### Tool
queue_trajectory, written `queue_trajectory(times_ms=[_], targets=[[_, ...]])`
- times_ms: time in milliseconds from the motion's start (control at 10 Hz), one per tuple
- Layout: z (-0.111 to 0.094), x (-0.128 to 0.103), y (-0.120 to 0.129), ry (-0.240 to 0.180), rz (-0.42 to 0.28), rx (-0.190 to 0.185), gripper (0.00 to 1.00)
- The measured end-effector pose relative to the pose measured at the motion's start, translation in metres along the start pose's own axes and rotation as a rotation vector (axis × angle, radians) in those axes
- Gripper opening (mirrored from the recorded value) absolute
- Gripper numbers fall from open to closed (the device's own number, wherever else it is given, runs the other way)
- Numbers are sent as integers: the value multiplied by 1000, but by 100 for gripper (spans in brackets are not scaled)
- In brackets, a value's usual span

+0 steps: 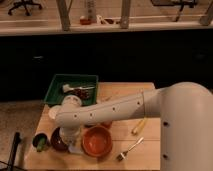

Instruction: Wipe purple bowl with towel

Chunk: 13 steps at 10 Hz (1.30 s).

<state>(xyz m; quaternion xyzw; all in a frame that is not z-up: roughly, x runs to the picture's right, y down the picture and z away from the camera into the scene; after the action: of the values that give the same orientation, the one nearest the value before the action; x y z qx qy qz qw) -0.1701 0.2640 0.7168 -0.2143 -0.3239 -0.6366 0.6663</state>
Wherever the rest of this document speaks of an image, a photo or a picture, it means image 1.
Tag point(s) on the silver utensil in tray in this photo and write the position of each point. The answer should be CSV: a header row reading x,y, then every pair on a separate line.
x,y
87,88

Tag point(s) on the red bowl on shelf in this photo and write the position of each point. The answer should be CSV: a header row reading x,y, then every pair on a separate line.
x,y
84,21

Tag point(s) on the black office chair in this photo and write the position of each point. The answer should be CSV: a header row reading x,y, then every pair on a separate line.
x,y
25,4

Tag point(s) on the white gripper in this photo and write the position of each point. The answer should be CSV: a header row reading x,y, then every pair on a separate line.
x,y
69,135

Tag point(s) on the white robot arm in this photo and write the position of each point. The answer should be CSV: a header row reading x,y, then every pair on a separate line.
x,y
186,113

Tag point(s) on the silver fork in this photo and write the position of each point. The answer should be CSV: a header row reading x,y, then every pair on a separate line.
x,y
123,154

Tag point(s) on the light blue towel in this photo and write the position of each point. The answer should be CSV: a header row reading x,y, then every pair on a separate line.
x,y
74,150

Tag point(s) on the purple bowl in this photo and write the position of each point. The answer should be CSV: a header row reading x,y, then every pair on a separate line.
x,y
57,142

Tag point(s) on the orange bowl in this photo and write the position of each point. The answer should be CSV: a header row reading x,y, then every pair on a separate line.
x,y
97,142

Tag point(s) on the dark cup with green item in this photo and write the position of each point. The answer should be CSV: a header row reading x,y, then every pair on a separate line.
x,y
40,142

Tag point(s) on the black stand at left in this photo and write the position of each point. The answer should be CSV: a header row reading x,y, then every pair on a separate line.
x,y
15,143

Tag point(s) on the green tray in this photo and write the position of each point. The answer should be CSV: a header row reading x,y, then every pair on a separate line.
x,y
55,94

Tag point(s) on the white item in tray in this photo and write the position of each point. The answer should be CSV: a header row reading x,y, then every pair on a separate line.
x,y
67,88

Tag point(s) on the dark red item in tray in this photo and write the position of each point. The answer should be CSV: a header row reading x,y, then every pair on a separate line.
x,y
82,94

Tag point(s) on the yellow handled utensil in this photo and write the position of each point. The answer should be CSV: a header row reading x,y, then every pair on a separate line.
x,y
138,128

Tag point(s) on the orange ball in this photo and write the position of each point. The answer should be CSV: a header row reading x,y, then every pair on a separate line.
x,y
107,124

